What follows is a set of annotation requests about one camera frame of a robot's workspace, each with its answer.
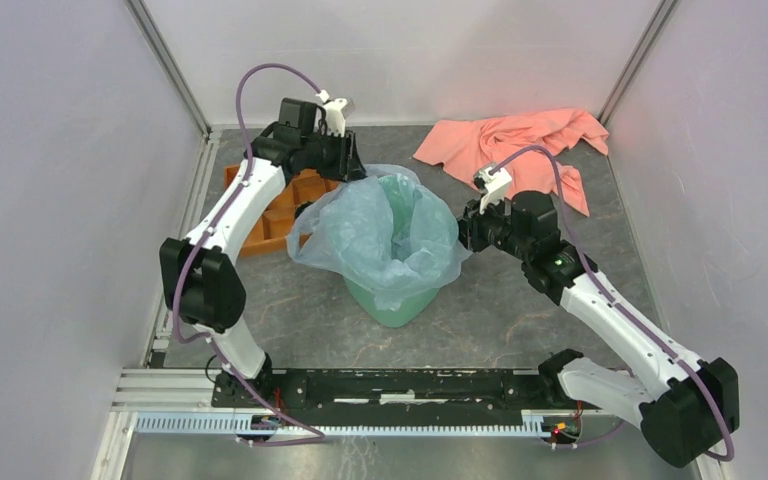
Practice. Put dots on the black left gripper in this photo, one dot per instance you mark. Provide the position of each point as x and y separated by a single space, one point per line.
349 165

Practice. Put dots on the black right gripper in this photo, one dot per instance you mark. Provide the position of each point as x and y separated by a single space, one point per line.
471 223

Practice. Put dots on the translucent blue trash bag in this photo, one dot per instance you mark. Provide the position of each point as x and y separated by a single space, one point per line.
308 241

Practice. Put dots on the green plastic trash bin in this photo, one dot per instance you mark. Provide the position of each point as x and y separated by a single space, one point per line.
397 248

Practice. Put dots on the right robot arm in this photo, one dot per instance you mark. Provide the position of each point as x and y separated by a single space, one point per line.
683 405

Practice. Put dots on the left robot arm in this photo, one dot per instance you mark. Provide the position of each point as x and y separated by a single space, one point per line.
200 282

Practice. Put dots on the orange compartment tray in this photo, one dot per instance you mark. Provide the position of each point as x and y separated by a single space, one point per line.
270 232

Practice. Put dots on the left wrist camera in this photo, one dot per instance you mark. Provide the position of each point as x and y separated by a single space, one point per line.
337 110

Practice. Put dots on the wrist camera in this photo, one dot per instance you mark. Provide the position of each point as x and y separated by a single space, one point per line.
493 182
337 110

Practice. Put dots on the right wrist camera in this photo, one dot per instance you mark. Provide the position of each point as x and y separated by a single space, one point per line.
493 182

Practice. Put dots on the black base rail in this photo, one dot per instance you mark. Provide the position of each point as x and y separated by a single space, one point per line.
409 397

